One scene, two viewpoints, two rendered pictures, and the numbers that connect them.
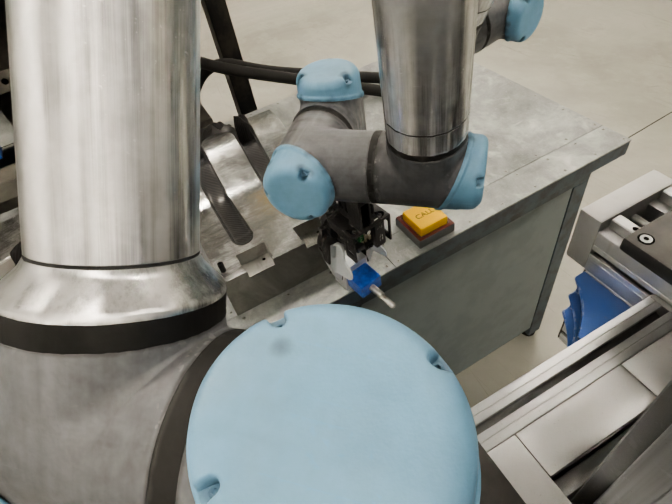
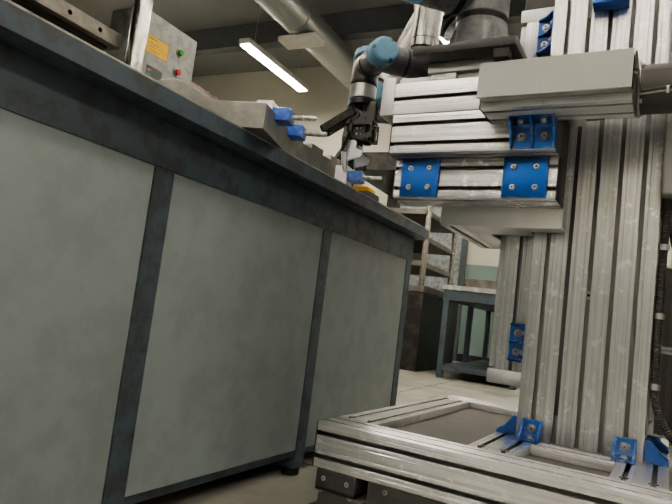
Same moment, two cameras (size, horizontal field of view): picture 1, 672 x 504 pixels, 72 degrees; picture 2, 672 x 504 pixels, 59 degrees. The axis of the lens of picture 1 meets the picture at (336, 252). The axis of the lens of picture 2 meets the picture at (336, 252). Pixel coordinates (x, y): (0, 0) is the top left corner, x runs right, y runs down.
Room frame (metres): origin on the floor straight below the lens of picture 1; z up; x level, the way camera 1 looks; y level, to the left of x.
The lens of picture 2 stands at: (-0.72, 1.04, 0.45)
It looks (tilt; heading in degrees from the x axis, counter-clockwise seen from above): 6 degrees up; 319
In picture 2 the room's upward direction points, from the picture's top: 7 degrees clockwise
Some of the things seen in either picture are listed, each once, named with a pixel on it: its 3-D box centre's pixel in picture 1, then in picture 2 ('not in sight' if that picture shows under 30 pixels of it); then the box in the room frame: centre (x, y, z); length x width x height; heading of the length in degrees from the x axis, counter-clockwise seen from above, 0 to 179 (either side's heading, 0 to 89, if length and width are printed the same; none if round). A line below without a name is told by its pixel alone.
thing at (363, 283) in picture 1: (368, 283); (359, 177); (0.49, -0.04, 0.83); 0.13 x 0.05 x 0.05; 29
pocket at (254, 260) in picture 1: (257, 263); not in sight; (0.54, 0.13, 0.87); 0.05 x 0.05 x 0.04; 21
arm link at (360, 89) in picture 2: not in sight; (362, 95); (0.51, -0.03, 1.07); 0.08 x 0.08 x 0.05
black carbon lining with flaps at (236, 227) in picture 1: (234, 170); not in sight; (0.76, 0.16, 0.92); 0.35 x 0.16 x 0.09; 21
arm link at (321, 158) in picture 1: (323, 165); (384, 57); (0.41, -0.01, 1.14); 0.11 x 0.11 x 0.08; 66
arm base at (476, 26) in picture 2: not in sight; (479, 42); (0.08, 0.01, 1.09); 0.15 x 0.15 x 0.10
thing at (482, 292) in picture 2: not in sight; (500, 331); (2.61, -4.05, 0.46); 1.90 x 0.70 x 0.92; 113
